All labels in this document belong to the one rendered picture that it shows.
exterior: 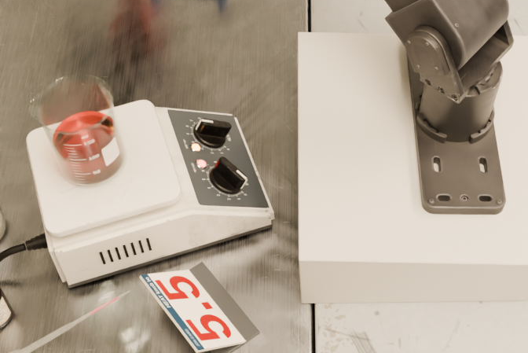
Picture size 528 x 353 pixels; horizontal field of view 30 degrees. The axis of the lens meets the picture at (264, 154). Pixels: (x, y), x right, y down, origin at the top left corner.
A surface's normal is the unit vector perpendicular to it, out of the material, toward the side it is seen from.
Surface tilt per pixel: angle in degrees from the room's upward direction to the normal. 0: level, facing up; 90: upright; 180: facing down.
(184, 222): 90
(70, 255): 90
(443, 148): 4
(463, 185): 4
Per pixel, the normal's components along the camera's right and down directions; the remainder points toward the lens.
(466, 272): -0.02, 0.79
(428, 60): -0.65, 0.62
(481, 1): 0.46, -0.15
